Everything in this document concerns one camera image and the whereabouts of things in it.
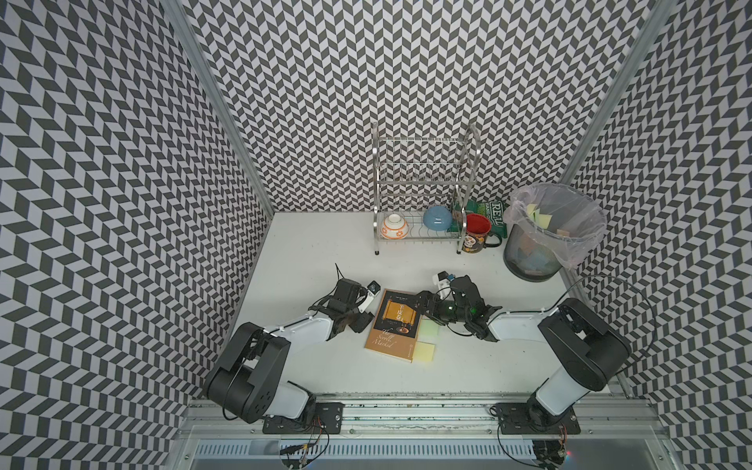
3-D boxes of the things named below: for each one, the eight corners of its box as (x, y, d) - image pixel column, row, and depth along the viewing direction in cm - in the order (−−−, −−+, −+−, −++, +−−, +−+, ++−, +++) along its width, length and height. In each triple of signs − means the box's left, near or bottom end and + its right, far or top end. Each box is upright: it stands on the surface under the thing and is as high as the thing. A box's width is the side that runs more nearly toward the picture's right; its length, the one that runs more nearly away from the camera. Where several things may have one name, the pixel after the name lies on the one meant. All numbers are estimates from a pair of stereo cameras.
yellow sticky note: (412, 360, 85) (413, 357, 83) (412, 344, 88) (412, 341, 86) (435, 360, 85) (436, 357, 83) (433, 344, 88) (434, 341, 86)
